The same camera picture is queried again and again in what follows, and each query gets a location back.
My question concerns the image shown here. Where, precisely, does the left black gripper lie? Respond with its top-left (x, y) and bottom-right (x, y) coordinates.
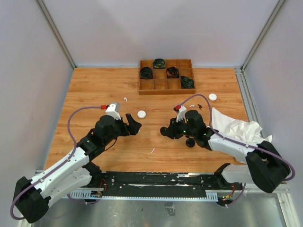
top-left (104, 113), bottom-right (141, 145)

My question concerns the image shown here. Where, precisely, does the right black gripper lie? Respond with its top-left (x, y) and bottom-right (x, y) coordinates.
top-left (163, 115), bottom-right (196, 140)

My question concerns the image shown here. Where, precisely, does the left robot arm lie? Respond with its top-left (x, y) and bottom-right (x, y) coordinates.
top-left (10, 113), bottom-right (142, 223)

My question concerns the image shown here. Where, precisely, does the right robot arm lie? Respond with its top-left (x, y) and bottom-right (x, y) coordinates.
top-left (160, 110), bottom-right (291, 193)

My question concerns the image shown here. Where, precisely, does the white charging case centre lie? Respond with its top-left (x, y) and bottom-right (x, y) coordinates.
top-left (137, 110), bottom-right (146, 119)

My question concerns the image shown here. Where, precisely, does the white charging case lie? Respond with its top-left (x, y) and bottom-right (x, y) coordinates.
top-left (208, 93), bottom-right (217, 101)
top-left (137, 110), bottom-right (146, 119)

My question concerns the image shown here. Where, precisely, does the white charging case right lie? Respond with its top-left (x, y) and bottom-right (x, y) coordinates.
top-left (208, 93), bottom-right (217, 101)

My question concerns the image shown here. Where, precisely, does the wooden compartment tray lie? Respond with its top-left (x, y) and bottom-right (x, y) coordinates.
top-left (139, 58), bottom-right (196, 95)

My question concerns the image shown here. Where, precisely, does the crumpled white cloth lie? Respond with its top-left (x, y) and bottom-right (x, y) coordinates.
top-left (209, 108), bottom-right (272, 164)

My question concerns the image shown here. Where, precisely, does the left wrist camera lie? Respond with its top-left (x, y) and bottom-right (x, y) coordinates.
top-left (106, 102), bottom-right (121, 120)

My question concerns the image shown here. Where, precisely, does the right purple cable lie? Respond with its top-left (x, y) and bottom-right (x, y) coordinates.
top-left (176, 94), bottom-right (296, 182)

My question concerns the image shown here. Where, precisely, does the dark green coiled strap right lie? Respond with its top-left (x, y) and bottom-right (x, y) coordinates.
top-left (180, 75), bottom-right (195, 89)

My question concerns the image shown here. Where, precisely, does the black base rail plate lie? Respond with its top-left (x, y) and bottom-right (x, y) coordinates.
top-left (73, 171), bottom-right (244, 197)

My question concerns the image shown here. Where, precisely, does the black coiled strap left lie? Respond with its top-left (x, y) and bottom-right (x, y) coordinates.
top-left (139, 66), bottom-right (154, 80)

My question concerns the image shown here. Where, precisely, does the black orange coiled strap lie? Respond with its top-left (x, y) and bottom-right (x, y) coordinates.
top-left (166, 66), bottom-right (179, 79)

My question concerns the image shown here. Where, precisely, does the green coiled strap top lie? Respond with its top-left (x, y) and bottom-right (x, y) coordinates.
top-left (152, 58), bottom-right (166, 70)

